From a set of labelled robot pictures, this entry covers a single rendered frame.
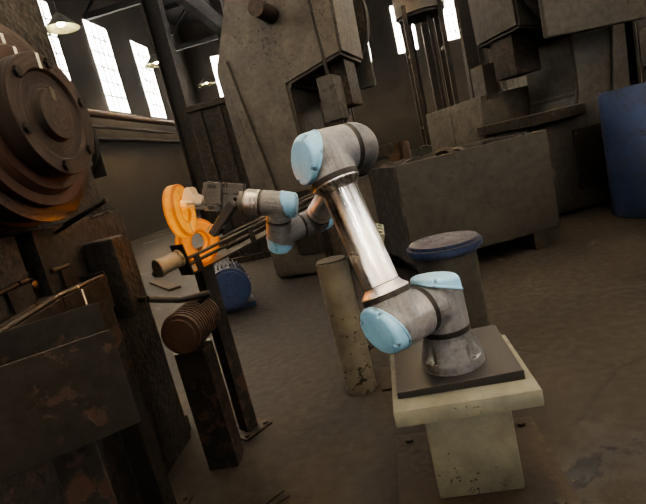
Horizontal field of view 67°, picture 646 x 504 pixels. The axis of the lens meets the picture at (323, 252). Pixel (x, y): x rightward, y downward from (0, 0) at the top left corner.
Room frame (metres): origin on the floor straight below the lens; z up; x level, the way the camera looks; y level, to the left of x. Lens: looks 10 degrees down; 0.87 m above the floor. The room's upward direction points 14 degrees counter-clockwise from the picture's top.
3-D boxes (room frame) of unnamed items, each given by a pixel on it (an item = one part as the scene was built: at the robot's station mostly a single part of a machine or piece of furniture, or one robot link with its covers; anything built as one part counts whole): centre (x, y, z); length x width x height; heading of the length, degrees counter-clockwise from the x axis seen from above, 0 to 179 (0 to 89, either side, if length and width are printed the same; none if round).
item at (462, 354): (1.14, -0.25, 0.37); 0.15 x 0.15 x 0.10
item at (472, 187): (3.45, -0.99, 0.39); 1.03 x 0.83 x 0.77; 97
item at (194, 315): (1.52, 0.46, 0.27); 0.22 x 0.13 x 0.53; 172
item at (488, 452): (1.14, -0.25, 0.13); 0.40 x 0.40 x 0.26; 81
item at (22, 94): (1.20, 0.54, 1.11); 0.28 x 0.06 x 0.28; 172
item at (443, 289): (1.13, -0.24, 0.49); 0.13 x 0.12 x 0.14; 121
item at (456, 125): (5.00, -1.78, 0.55); 1.10 x 0.53 x 1.10; 12
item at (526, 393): (1.14, -0.25, 0.28); 0.32 x 0.32 x 0.04; 81
